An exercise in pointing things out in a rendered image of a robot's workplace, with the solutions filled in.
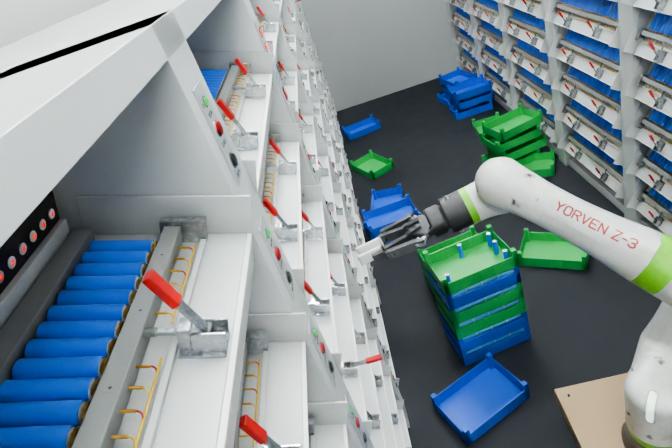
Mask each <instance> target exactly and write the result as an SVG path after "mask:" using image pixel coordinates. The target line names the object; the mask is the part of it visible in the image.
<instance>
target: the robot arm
mask: <svg viewBox="0 0 672 448"><path fill-rule="evenodd" d="M438 202H439V204H440V205H439V206H437V205H433V206H431V207H429V208H426V209H425V210H424V214H423V215H418V216H416V215H414V213H413V212H410V213H408V214H407V215H406V216H405V217H403V218H401V219H399V220H397V221H396V222H394V223H392V224H390V225H388V226H386V227H385V228H383V229H381V230H380V232H381V234H380V235H379V237H377V238H375V239H372V240H370V241H369V242H367V243H365V244H363V245H361V246H358V247H356V248H355V250H356V251H357V253H358V254H359V255H358V256H357V259H358V260H359V262H360V264H361V265H362V266H363V265H365V264H367V263H369V262H371V261H373V260H377V259H379V258H381V257H384V256H388V257H389V258H390V259H394V258H397V257H399V256H402V255H405V254H407V253H410V252H412V251H415V250H418V249H424V248H426V247H427V244H426V240H427V239H429V238H430V237H431V236H432V235H435V236H436V237H439V236H441V235H443V234H445V233H447V232H448V231H449V229H450V228H451V229H452V231H453V233H456V232H458V231H460V232H463V231H464V228H467V227H469V226H471V225H473V224H475V223H478V222H480V221H482V220H484V219H487V218H490V217H493V216H497V215H502V214H506V213H509V212H510V213H512V214H515V215H517V216H519V217H521V218H523V219H526V220H528V221H530V222H532V223H534V224H536V225H538V226H540V227H542V228H544V229H546V230H548V231H550V232H552V233H553V234H555V235H557V236H559V237H561V238H562V239H564V240H566V241H568V242H569V243H571V244H573V245H575V246H576V247H578V248H580V249H581V250H583V251H584V252H586V253H588V254H589V255H591V256H592V257H594V258H595V259H597V260H598V261H600V262H601V263H603V264H604V265H606V266H607V267H609V268H610V269H612V270H613V271H615V272H616V273H618V274H619V275H621V276H622V277H624V278H625V279H627V280H629V281H630V282H632V283H633V284H635V285H637V286H638V287H640V288H641V289H643V290H645V291H646V292H648V293H649V294H651V295H653V296H654V297H656V298H658V299H660V300H661V301H662V302H661V304H660V306H659V308H658V310H657V311H656V313H655V315H654V316H653V318H652V319H651V321H650V322H649V324H648V325H647V327H646V328H645V329H644V331H643V332H642V334H641V336H640V339H639V342H638V346H637V349H636V352H635V356H634V359H633V362H632V365H631V368H630V370H629V372H628V374H627V376H626V379H625V383H624V404H625V422H624V423H623V426H622V430H621V435H622V441H623V444H624V446H625V448H672V237H670V236H668V235H666V234H663V233H661V232H658V231H656V230H654V229H651V228H649V227H646V226H644V225H641V224H638V223H636V222H633V221H631V220H628V219H625V218H623V217H620V216H618V215H616V214H613V213H611V212H608V211H606V210H604V209H602V208H599V207H597V206H595V205H593V204H591V203H588V202H586V201H584V200H582V199H580V198H578V197H576V196H574V195H572V194H570V193H568V192H566V191H565V190H563V189H561V188H559V187H557V186H555V185H554V184H552V183H550V182H548V181H547V180H545V179H543V178H542V177H540V176H538V175H537V174H535V173H533V172H532V171H530V170H529V169H527V168H526V167H524V166H523V165H521V164H520V163H518V162H517V161H515V160H513V159H511V158H508V157H496V158H492V159H489V160H487V161H486V162H484V163H483V164H482V165H481V166H480V168H479V169H478V171H477V173H476V176H475V181H474V182H472V183H470V184H469V185H467V186H465V187H463V188H461V189H459V190H457V191H454V192H452V193H450V194H448V195H445V196H444V197H442V198H440V199H438ZM411 237H412V238H411ZM393 240H394V241H393ZM390 241H392V242H390ZM387 242H390V243H389V244H387V245H386V243H387ZM384 245H385V246H384Z"/></svg>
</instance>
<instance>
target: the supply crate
mask: <svg viewBox="0 0 672 448"><path fill-rule="evenodd" d="M487 232H490V233H491V238H492V240H497V244H498V249H499V254H498V255H495V254H494V249H493V246H492V247H488V242H487V238H486V233H487ZM458 243H460V244H461V245H462V249H463V253H464V258H460V256H459V252H458V248H457V244H458ZM503 249H507V252H508V257H509V258H507V259H504V258H503V253H502V250H503ZM422 254H423V258H424V261H425V265H426V267H427V269H428V270H429V272H430V273H431V275H432V276H433V278H434V279H435V281H436V282H437V284H438V285H439V286H440V288H441V289H442V291H443V292H444V294H445V295H446V296H448V295H451V294H453V293H456V292H458V291H460V290H463V289H465V288H468V287H470V286H472V285H475V284H477V283H480V282H482V281H484V280H487V279H489V278H492V277H494V276H496V275H499V274H501V273H503V272H506V271H508V270H511V269H513V268H515V267H518V266H519V262H518V256H517V251H516V249H515V248H514V247H513V248H510V247H509V246H508V245H507V244H506V243H505V242H504V241H503V240H502V239H501V238H500V237H499V236H498V235H497V234H496V233H495V232H494V231H493V228H492V226H491V225H490V224H488V225H486V231H484V232H481V233H479V234H476V235H474V236H471V237H469V238H467V239H464V240H462V241H459V242H457V243H454V244H452V245H450V246H447V247H445V248H442V249H440V250H438V251H435V252H433V253H430V254H428V252H427V250H425V251H423V252H422ZM445 273H449V275H450V279H451V282H449V283H448V281H447V278H446V277H445V275H444V274H445Z"/></svg>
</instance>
